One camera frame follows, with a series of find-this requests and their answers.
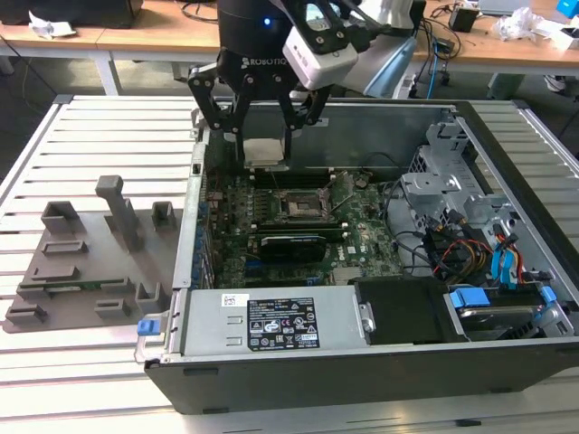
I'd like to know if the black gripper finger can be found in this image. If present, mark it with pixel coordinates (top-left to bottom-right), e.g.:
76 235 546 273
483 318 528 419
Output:
187 65 257 163
271 76 334 163

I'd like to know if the silver square CPU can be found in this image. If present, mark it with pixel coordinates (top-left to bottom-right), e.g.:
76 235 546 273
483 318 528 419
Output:
242 137 289 172

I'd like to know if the metal socket cover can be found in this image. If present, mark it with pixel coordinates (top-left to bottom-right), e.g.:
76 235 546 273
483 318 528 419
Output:
318 170 355 212

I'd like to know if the CPU socket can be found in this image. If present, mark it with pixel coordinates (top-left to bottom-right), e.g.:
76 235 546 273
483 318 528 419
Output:
272 187 338 225

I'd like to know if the long wooden desk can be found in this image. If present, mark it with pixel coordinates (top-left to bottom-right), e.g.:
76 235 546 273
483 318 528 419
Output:
0 0 223 96

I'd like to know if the white power strip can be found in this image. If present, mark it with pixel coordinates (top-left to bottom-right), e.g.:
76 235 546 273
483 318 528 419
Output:
392 71 418 99

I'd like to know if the black graphics card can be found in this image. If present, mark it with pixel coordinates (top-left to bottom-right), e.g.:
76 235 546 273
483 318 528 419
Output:
259 231 327 264

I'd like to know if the green motherboard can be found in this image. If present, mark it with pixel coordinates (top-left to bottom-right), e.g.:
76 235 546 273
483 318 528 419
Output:
201 169 403 290

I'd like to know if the silver metal drive cage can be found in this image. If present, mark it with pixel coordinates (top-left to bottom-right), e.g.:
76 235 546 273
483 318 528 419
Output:
400 115 521 236

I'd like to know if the silver chipset heatsink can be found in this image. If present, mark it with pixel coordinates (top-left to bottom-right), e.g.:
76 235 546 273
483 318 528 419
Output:
333 266 363 285

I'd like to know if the black bag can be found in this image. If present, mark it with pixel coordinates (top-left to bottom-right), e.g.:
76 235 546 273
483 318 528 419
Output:
0 0 144 29

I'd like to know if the crumpled white paper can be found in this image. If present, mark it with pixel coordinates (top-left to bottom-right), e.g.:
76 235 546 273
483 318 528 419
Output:
27 9 78 39

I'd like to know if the small black box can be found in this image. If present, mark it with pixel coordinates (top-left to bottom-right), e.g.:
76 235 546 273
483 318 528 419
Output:
449 5 479 33

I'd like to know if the grey parts rack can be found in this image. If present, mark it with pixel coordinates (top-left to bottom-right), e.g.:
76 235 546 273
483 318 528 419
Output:
0 175 185 335

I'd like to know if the black plastic shroud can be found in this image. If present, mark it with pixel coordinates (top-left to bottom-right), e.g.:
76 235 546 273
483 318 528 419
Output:
352 277 454 347

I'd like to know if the grey power supply with label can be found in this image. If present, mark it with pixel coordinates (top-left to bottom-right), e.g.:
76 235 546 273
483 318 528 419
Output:
165 287 364 363

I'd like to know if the teal bin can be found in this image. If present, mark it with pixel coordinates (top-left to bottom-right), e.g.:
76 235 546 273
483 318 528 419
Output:
486 71 526 100

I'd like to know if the wooden desk with clutter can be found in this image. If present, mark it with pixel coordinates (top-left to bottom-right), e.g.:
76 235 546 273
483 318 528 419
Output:
409 0 579 99

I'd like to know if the green RAM stick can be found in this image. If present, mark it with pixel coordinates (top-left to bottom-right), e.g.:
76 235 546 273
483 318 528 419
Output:
44 280 128 291

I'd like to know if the grey laptop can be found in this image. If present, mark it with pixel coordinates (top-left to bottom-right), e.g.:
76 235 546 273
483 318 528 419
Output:
478 0 533 15

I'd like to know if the clear plastic bag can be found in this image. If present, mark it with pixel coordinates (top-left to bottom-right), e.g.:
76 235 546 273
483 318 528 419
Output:
490 6 551 42

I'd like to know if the black open PC case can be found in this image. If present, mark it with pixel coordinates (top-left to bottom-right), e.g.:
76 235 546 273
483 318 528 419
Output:
134 97 579 415

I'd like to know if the hard disk in blue carrier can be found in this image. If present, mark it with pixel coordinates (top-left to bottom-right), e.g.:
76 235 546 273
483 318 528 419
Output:
442 284 571 344

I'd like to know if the flat white box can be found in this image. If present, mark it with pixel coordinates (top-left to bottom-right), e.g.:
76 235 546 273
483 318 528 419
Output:
533 24 579 51

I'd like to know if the black cable coil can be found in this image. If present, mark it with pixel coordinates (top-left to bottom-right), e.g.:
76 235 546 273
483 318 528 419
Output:
180 0 219 23

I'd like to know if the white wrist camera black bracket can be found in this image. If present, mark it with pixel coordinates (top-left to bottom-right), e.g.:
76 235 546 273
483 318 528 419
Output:
282 0 361 91

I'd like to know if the thin black looped wire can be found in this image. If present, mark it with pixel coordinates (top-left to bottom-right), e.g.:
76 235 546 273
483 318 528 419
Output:
361 152 400 182

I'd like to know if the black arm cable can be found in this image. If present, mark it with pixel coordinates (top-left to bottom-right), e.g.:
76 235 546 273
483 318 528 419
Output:
341 0 394 52

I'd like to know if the hanging blue cable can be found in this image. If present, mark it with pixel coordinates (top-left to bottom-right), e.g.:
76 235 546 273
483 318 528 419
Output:
429 38 447 99

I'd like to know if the black wire bundle in case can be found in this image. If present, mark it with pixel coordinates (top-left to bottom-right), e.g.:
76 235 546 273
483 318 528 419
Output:
383 178 438 278

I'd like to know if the red yellow orange wire bundle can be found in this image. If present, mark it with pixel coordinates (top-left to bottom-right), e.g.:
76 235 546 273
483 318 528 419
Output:
432 238 495 278

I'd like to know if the blue flat wire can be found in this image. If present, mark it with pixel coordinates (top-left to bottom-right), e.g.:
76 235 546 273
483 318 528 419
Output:
489 241 525 290

